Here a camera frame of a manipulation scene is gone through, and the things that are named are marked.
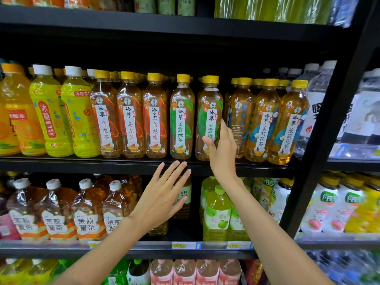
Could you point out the person's left hand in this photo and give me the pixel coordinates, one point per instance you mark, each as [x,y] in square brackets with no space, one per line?
[156,204]

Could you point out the person's right hand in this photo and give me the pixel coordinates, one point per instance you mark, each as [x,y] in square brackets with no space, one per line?
[223,157]

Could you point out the person's left little finger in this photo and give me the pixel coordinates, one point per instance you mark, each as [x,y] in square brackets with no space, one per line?
[156,175]

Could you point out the person's right thumb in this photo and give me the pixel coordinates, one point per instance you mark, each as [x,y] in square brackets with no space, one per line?
[209,143]

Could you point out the person's left thumb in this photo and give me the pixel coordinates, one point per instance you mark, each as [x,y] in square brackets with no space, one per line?
[178,208]

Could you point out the person's left middle finger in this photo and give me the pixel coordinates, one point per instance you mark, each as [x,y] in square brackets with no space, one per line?
[176,176]

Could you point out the green label tea bottle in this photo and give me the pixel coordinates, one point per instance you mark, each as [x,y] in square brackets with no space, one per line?
[209,115]
[182,121]

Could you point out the person's right forearm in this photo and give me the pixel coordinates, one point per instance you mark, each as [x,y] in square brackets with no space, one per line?
[273,237]

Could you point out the person's left forearm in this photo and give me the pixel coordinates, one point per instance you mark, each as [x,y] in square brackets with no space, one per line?
[98,256]

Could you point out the brown tea bottle pale label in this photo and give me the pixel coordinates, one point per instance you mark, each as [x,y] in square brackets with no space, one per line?
[185,204]

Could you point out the green apple drink bottle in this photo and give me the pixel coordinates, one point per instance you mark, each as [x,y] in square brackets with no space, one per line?
[237,225]
[206,189]
[216,213]

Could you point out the yellow price tag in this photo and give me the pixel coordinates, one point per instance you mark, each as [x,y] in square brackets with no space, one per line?
[237,245]
[184,245]

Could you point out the large honey tea bottle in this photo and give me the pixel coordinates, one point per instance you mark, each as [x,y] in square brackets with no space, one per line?
[58,213]
[114,207]
[87,213]
[25,210]

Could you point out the group of blue label tea bottles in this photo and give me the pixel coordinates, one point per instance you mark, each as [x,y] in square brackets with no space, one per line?
[264,124]

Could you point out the group of orange label tea bottles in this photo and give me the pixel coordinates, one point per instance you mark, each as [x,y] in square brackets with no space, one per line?
[130,121]

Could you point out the pink peach drink bottle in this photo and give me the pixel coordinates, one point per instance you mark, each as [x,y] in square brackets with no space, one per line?
[229,271]
[207,271]
[161,271]
[184,271]

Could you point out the white bottle green cap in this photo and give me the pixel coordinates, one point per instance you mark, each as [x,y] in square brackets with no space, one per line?
[138,273]

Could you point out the white bottle green label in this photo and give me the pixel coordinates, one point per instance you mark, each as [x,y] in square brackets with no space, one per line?
[279,195]

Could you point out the yellow-green drink bottle white cap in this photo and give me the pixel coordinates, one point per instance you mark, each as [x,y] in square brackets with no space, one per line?
[50,115]
[81,115]

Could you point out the red snack packet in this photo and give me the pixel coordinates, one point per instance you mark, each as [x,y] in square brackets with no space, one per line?
[253,271]

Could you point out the group of clear water bottles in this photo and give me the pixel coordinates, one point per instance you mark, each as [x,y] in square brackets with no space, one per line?
[314,94]

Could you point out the black shelving unit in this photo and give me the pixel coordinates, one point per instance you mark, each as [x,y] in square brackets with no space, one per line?
[178,28]

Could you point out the white peach drink bottle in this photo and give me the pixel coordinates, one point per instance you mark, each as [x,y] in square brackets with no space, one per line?
[344,207]
[319,204]

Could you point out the pale green label bottle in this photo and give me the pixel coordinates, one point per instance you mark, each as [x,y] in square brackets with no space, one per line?
[166,5]
[145,4]
[186,5]

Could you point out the orange juice bottle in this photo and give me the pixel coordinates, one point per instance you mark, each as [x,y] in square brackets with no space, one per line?
[20,121]

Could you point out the row of green tea bottles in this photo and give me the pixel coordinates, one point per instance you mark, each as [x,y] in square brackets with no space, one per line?
[273,8]

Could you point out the yellow drink bottle green label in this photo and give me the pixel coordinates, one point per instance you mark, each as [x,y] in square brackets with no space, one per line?
[366,207]

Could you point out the pile of blue water bottles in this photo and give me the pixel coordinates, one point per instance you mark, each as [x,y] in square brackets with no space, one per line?
[344,267]

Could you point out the row of orange drink bottles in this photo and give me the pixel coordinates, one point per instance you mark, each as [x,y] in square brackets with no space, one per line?
[44,1]

